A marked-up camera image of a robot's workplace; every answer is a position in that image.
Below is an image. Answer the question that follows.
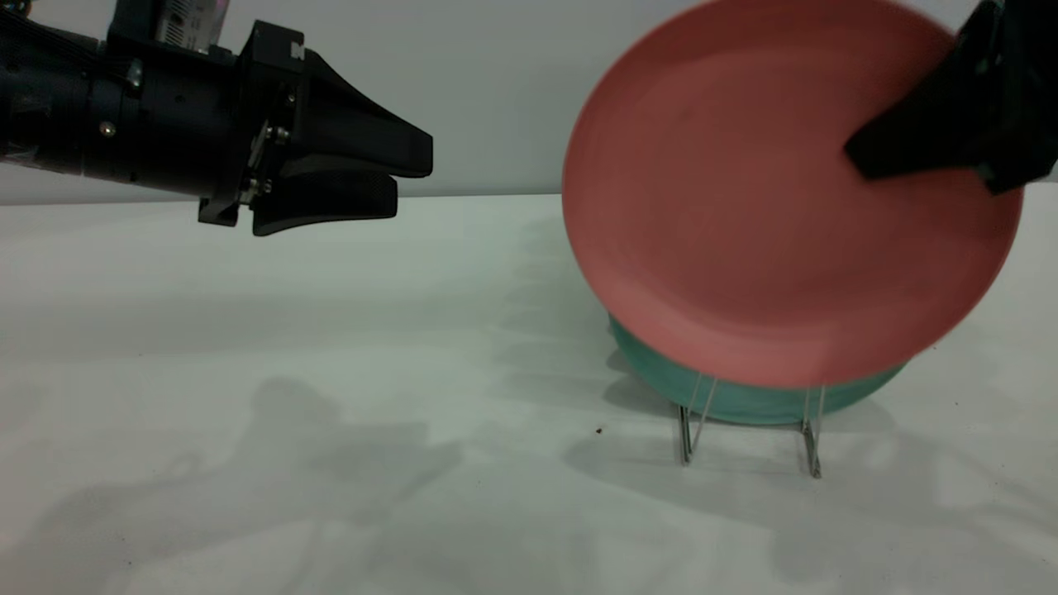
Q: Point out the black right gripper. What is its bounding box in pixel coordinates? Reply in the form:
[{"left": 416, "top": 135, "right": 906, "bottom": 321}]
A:
[{"left": 844, "top": 0, "right": 1058, "bottom": 196}]

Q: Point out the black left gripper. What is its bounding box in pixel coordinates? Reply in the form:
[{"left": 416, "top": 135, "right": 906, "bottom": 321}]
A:
[{"left": 83, "top": 20, "right": 434, "bottom": 238}]

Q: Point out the pink round plate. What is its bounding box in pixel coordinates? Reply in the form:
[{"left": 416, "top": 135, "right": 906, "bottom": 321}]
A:
[{"left": 562, "top": 0, "right": 1026, "bottom": 389}]

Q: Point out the teal green round plate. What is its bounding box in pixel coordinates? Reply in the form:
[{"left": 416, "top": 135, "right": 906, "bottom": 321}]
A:
[{"left": 608, "top": 314, "right": 908, "bottom": 427}]

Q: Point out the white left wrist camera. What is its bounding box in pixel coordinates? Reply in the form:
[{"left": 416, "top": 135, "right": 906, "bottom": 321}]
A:
[{"left": 110, "top": 0, "right": 230, "bottom": 55}]

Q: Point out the metal wire plate rack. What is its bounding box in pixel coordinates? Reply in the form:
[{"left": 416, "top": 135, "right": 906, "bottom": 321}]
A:
[{"left": 679, "top": 376, "right": 827, "bottom": 480}]

